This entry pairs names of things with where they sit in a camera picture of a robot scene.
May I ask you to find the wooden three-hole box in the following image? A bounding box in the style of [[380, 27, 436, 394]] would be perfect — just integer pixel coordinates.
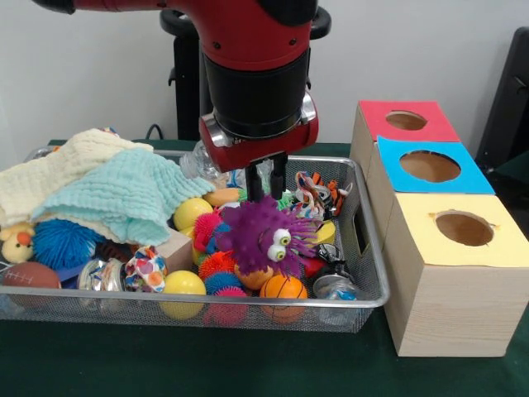
[[349, 100, 529, 357]]

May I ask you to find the yellow ball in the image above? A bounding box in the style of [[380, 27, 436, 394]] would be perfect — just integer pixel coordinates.
[[159, 270, 207, 320], [173, 197, 215, 232]]

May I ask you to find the yellow plush duck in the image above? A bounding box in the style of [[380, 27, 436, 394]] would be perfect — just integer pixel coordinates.
[[0, 222, 36, 265]]

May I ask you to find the black upright panel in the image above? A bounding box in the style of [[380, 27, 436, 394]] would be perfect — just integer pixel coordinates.
[[474, 26, 529, 175]]

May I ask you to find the plain wooden cube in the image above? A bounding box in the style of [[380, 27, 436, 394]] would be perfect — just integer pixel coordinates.
[[156, 229, 194, 274]]

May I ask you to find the purple spiky monster toy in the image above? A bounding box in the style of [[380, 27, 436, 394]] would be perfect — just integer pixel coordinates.
[[217, 194, 326, 279]]

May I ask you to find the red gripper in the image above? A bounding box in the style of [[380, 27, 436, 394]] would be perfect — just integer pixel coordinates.
[[199, 93, 320, 203]]

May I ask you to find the dark green table cloth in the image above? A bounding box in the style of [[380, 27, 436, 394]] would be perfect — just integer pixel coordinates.
[[0, 139, 529, 397], [495, 152, 529, 175]]

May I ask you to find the small orange basketball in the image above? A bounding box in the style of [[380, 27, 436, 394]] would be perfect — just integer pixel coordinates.
[[259, 275, 309, 323]]

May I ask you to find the crushed clear plastic bottle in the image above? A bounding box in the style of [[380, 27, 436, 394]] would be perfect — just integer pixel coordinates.
[[179, 140, 233, 184]]

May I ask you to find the small brown football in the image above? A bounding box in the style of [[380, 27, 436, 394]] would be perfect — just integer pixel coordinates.
[[0, 261, 62, 308]]

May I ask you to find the blue spiky ball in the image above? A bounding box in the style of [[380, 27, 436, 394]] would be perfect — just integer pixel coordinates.
[[31, 218, 104, 272]]

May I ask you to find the cream waffle cloth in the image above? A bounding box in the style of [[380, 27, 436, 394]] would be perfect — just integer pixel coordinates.
[[0, 127, 155, 245]]

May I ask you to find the mint waffle cloth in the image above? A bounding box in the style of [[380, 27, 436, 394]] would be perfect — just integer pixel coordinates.
[[31, 147, 217, 247]]

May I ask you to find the clear mesh bin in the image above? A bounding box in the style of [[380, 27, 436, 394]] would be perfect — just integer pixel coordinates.
[[0, 146, 392, 335]]

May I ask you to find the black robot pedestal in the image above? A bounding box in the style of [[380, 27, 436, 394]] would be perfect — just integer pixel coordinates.
[[160, 6, 331, 144]]

